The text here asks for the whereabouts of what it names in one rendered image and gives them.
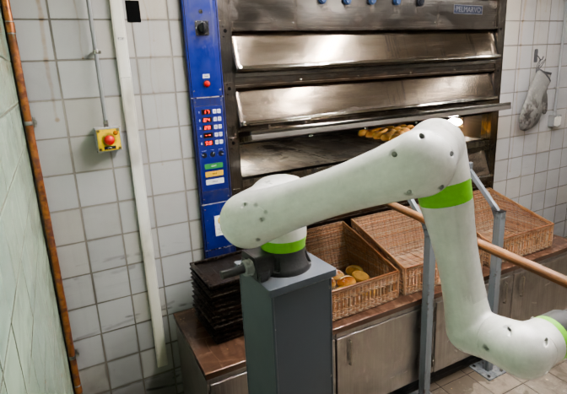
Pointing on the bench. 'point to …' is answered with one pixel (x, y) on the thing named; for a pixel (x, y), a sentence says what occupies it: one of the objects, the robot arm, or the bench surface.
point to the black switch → (202, 28)
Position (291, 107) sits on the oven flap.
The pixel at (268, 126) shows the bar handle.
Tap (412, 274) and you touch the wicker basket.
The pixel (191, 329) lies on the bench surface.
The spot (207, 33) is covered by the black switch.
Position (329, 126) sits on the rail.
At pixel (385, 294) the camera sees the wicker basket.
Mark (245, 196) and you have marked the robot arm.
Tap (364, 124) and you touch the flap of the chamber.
